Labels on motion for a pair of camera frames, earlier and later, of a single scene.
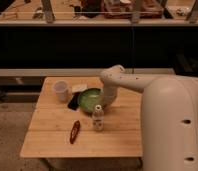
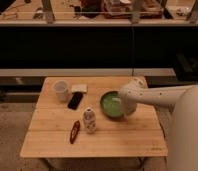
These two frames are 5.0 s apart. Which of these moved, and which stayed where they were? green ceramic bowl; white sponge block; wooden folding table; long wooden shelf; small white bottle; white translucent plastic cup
Moved: small white bottle; green ceramic bowl
Stayed: long wooden shelf; white sponge block; wooden folding table; white translucent plastic cup
